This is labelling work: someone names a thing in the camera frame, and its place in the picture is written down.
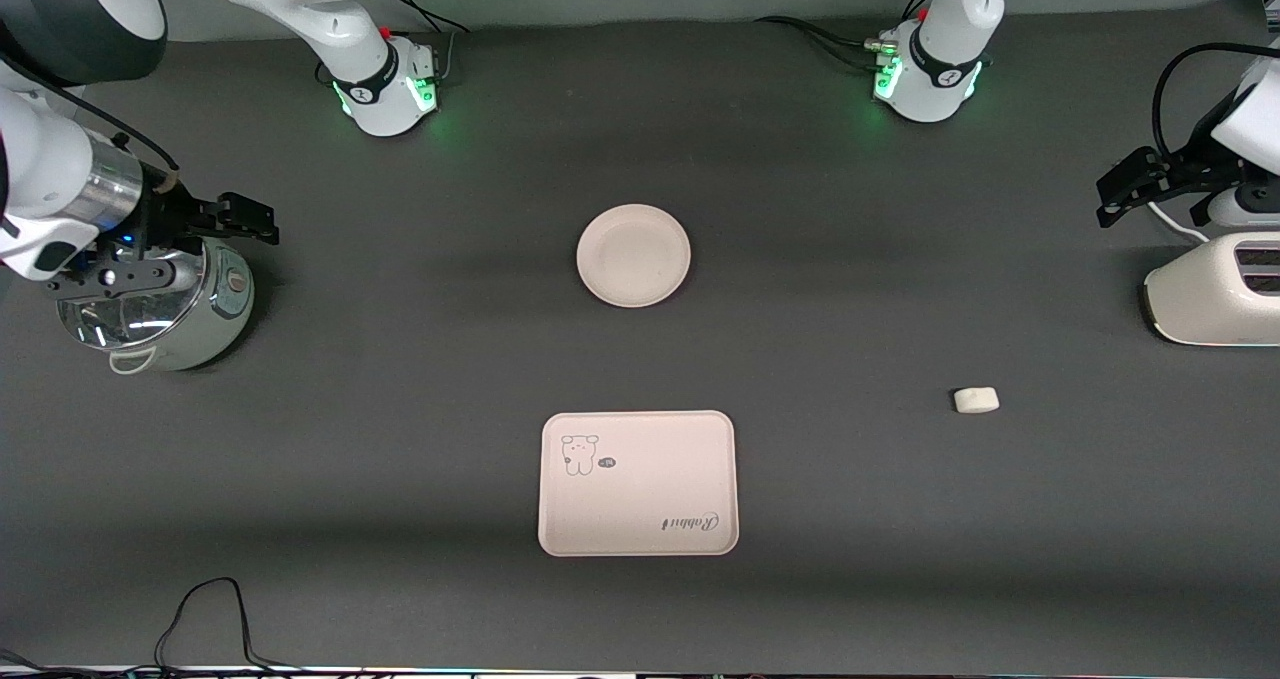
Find black right base cables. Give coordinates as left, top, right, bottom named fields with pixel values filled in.
left=378, top=0, right=471, bottom=86

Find pale green electric pot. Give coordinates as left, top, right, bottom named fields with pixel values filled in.
left=57, top=239, right=256, bottom=374

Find cream rectangular rabbit tray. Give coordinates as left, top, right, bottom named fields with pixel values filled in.
left=538, top=410, right=740, bottom=558

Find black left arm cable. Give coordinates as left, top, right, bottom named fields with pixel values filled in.
left=1152, top=42, right=1280, bottom=160

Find round cream plate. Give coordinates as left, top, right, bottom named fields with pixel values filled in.
left=576, top=204, right=692, bottom=309

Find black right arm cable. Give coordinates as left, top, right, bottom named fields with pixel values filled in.
left=0, top=51, right=182, bottom=174

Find white power cord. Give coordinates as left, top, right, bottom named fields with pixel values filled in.
left=1148, top=199, right=1213, bottom=243

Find white toaster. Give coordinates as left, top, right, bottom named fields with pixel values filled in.
left=1143, top=232, right=1280, bottom=347

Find thin black table cable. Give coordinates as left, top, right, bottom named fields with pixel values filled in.
left=0, top=577, right=331, bottom=676

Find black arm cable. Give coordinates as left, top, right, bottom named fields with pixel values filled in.
left=1152, top=42, right=1280, bottom=160
left=0, top=51, right=182, bottom=174

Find black left base cables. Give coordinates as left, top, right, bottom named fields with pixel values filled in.
left=754, top=0, right=937, bottom=72

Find black base cables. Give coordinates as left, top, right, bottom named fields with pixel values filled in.
left=754, top=0, right=937, bottom=72
left=378, top=0, right=471, bottom=86

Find glass pot lid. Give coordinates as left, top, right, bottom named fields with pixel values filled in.
left=57, top=244, right=207, bottom=351

